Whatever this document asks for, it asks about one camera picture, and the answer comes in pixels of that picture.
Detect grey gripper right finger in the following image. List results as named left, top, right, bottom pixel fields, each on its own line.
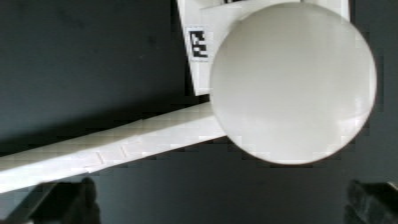
left=344, top=180, right=398, bottom=224

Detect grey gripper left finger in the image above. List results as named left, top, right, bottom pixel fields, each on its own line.
left=0, top=178, right=102, bottom=224

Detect white lamp bulb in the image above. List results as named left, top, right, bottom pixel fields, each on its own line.
left=210, top=3, right=377, bottom=165

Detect white foam border frame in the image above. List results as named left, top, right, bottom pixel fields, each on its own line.
left=0, top=103, right=226, bottom=193

